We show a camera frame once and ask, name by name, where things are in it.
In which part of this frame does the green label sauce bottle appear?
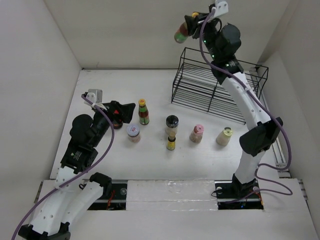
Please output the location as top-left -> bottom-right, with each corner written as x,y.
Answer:
174,12 -> 199,44
138,98 -> 150,125

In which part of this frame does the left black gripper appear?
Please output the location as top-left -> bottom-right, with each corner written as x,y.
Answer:
90,100 -> 135,147

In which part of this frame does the black cap spice shaker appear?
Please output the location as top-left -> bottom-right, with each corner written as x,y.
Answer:
165,115 -> 179,135

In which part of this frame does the yellow cap spice jar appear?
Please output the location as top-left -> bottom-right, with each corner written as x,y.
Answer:
216,127 -> 233,147

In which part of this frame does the small yellow label bottle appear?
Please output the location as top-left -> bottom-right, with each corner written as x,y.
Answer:
166,131 -> 176,151

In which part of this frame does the white lid glass jar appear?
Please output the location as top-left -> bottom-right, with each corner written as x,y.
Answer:
126,124 -> 141,143

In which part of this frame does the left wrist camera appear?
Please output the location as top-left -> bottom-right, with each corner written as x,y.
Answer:
84,88 -> 103,104

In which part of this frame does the pink cap spice jar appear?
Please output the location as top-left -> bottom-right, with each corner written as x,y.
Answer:
189,124 -> 204,144

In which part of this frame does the red lid dark sauce jar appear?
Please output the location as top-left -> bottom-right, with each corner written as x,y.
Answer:
112,121 -> 123,130

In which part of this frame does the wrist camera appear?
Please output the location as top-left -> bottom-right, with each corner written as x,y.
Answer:
209,0 -> 229,18
84,88 -> 103,104

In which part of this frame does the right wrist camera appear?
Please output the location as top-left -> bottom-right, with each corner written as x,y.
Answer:
209,0 -> 229,18

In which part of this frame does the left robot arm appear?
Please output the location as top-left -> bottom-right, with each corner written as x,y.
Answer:
15,100 -> 136,240

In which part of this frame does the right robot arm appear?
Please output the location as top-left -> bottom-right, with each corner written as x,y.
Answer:
174,12 -> 283,204

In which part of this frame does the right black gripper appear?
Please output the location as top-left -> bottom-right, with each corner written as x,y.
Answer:
184,10 -> 221,61

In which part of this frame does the black wire rack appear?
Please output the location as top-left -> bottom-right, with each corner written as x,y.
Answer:
170,47 -> 269,125

